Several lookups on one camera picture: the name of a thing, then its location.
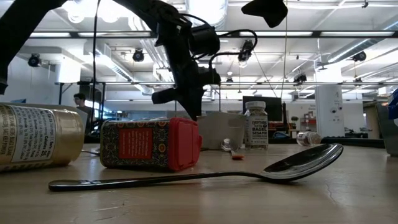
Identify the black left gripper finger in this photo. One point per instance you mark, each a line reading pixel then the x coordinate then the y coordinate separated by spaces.
pixel 194 104
pixel 164 96

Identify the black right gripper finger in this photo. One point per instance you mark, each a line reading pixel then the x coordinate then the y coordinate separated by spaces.
pixel 267 11

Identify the smoked paprika tin red lid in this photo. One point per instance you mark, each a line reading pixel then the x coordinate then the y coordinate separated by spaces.
pixel 136 144

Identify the plain steel utensil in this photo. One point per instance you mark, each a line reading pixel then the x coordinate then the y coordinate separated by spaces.
pixel 90 152

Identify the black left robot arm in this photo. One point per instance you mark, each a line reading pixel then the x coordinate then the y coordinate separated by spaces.
pixel 18 31

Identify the black ceiling spotlight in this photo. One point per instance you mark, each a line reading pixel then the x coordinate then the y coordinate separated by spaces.
pixel 245 51
pixel 34 60
pixel 300 78
pixel 138 56
pixel 359 56

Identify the bagel sesame seasoning jar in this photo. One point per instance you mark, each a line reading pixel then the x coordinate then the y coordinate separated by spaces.
pixel 256 130

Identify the black monitor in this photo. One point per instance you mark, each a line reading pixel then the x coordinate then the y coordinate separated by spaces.
pixel 275 109

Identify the person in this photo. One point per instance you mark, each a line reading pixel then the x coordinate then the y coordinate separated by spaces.
pixel 81 101

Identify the white column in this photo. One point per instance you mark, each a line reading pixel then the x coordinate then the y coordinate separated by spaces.
pixel 329 105

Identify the small glass spice jar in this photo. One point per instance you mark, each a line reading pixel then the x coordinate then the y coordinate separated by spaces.
pixel 308 138

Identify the dark steel spoon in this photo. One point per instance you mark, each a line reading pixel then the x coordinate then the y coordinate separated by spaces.
pixel 298 165

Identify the dark translucent plastic bin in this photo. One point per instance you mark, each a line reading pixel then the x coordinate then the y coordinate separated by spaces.
pixel 388 137

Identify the silver ventilation duct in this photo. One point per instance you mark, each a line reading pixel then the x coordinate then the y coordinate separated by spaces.
pixel 206 12

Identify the black table frame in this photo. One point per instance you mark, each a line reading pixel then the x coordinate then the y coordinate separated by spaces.
pixel 342 142

